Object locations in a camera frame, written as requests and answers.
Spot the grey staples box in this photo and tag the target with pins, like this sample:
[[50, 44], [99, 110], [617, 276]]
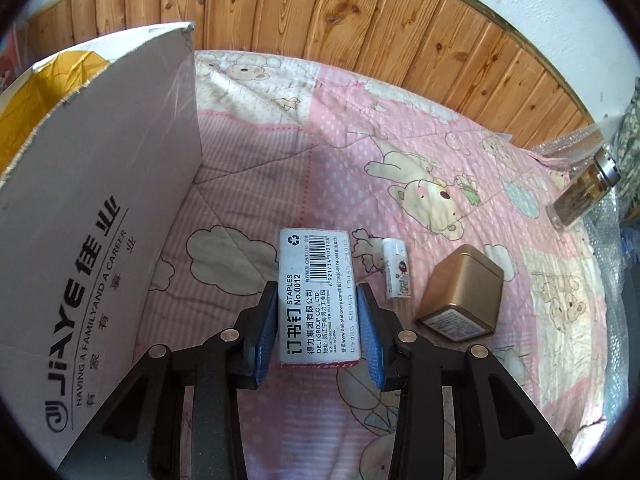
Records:
[[315, 300]]

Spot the cardboard box with yellow tape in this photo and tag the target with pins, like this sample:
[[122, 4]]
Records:
[[100, 185]]

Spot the clear bubble wrap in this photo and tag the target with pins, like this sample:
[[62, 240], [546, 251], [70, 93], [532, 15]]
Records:
[[615, 280]]

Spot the small white tube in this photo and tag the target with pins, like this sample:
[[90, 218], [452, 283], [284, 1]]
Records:
[[397, 272]]

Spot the pink bear printed blanket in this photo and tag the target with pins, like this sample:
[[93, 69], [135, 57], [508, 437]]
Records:
[[350, 160]]

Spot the glass bottle with metal cap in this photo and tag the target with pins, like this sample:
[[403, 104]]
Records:
[[582, 195]]

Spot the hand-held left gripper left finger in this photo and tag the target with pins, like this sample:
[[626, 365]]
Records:
[[267, 340]]

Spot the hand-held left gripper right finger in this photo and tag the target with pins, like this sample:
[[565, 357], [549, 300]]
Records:
[[370, 340]]

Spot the camouflage cloth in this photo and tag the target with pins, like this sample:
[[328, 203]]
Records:
[[631, 150]]

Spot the gold metal tin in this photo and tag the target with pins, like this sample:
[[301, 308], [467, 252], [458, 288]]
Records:
[[460, 285]]

